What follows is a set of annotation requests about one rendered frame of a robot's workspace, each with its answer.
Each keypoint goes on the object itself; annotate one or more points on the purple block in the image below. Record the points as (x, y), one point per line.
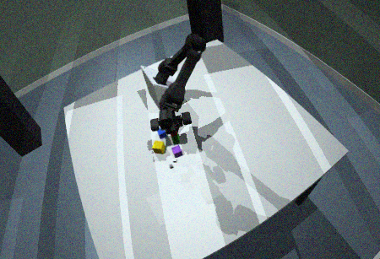
(177, 151)

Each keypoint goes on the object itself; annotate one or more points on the yellow block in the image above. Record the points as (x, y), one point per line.
(158, 147)

